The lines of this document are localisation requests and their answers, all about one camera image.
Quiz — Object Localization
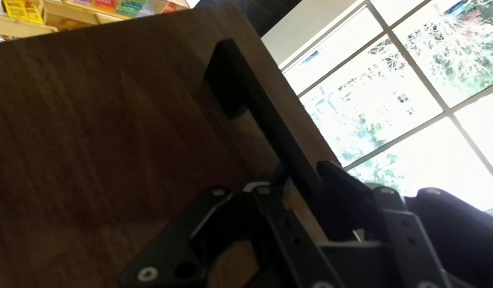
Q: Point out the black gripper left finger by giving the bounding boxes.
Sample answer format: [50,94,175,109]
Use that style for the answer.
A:
[117,179,344,288]

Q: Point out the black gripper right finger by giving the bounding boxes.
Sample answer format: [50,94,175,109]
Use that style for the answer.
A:
[316,158,455,288]

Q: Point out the black bar cabinet handle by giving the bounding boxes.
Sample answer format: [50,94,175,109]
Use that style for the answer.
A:
[203,37,333,214]

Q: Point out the dark wood cabinet door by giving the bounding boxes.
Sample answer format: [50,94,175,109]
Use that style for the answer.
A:
[0,5,365,288]

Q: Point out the large multi-pane window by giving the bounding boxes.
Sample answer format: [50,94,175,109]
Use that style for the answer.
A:
[280,0,493,213]

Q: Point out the wooden tiered packet organizer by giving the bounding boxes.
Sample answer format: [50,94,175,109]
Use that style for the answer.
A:
[0,0,192,42]

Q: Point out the yellow packets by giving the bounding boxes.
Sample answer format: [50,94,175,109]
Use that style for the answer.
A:
[3,0,45,26]

